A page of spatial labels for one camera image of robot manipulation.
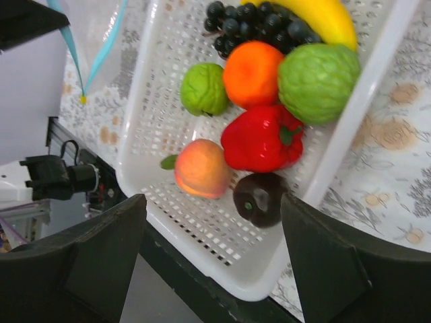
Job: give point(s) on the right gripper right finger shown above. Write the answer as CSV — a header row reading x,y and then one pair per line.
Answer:
x,y
346,275

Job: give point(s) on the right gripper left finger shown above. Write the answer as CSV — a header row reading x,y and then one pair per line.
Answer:
x,y
81,274

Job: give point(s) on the red bell pepper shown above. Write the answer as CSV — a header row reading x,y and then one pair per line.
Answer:
x,y
263,139

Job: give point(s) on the peach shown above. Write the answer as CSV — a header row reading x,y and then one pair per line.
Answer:
x,y
200,169

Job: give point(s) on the small green fruit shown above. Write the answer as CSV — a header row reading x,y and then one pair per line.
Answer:
x,y
202,90

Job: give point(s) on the clear zip top bag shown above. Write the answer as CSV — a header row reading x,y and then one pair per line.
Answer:
x,y
101,39

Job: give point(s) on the black grape bunch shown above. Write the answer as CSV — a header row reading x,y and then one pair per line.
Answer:
x,y
269,22

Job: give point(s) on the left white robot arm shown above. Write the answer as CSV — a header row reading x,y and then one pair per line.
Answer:
x,y
29,82

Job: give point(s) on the floral tablecloth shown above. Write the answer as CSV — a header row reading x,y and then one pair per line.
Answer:
x,y
370,170

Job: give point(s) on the dark purple mangosteen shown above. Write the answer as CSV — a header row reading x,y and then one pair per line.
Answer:
x,y
257,198

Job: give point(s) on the large green custard apple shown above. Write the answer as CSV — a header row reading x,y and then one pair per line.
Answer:
x,y
315,81

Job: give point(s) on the orange fruit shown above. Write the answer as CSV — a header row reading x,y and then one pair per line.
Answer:
x,y
250,74

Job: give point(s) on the yellow banana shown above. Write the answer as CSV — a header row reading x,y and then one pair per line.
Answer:
x,y
329,19

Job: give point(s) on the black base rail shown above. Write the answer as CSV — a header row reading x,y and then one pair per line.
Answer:
x,y
165,286

